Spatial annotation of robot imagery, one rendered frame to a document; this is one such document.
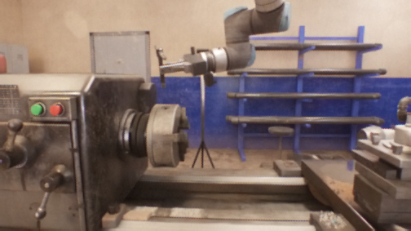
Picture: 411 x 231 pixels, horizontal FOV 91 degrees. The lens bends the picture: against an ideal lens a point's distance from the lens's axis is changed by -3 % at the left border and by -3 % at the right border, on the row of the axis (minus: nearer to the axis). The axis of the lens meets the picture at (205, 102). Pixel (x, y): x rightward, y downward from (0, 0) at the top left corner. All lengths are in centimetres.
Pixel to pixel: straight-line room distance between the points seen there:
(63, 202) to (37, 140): 20
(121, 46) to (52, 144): 355
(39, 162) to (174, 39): 341
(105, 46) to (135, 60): 61
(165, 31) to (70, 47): 182
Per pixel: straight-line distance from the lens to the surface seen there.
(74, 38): 470
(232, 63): 78
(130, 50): 412
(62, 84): 74
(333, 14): 447
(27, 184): 84
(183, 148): 89
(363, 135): 103
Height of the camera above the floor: 132
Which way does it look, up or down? 7 degrees down
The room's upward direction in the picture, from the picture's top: straight up
